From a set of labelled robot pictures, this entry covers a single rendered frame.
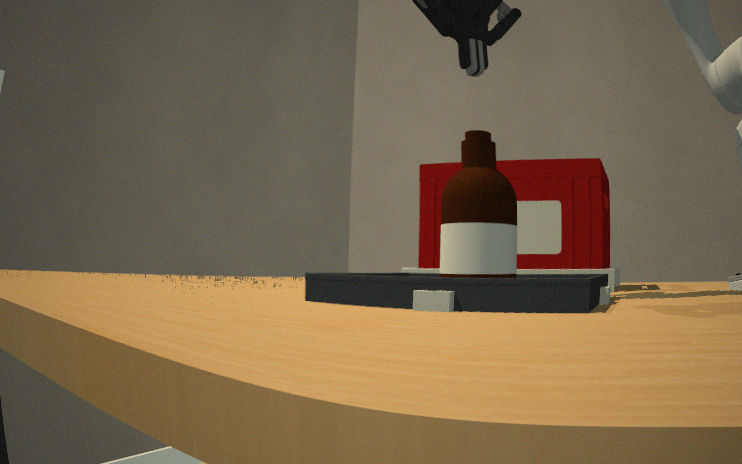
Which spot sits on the red crate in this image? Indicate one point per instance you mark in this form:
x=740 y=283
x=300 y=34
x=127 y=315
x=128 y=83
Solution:
x=562 y=221

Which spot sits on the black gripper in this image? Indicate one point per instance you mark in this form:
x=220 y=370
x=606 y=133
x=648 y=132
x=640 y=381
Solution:
x=472 y=48

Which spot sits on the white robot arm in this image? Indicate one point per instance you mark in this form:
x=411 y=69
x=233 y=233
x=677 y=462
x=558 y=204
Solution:
x=722 y=69

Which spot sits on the brown bottle with white label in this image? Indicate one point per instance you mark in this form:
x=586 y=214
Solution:
x=478 y=215

